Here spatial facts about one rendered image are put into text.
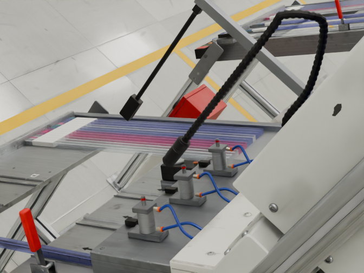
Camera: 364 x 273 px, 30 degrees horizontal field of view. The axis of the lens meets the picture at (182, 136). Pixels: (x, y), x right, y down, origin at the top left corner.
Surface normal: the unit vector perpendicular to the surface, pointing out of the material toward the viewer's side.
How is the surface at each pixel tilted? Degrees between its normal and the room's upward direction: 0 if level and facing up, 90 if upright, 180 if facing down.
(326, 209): 90
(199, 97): 0
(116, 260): 90
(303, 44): 90
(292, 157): 90
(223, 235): 42
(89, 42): 0
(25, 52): 0
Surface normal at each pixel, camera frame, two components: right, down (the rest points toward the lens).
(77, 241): -0.11, -0.94
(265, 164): -0.48, 0.33
